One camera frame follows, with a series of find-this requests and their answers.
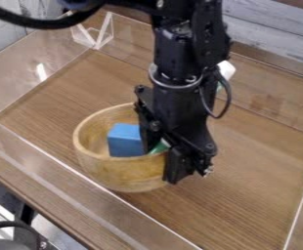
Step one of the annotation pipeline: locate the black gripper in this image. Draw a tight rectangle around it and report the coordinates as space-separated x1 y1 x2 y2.
135 64 218 185

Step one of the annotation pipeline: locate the blue foam block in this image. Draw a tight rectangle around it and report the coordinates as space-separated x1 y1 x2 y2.
107 123 145 157

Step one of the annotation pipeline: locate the brown wooden bowl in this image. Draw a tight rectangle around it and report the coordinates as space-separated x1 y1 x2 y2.
73 103 167 192

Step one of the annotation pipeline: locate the green Expo marker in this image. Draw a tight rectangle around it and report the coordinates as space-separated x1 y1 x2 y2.
150 61 237 154

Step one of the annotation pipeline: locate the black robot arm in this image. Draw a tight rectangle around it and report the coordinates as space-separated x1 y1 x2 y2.
58 0 233 184

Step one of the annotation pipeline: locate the clear acrylic tray wall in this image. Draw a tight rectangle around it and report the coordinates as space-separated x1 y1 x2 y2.
0 13 303 250

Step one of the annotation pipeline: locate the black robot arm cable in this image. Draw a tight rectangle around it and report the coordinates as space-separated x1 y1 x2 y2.
0 0 99 30

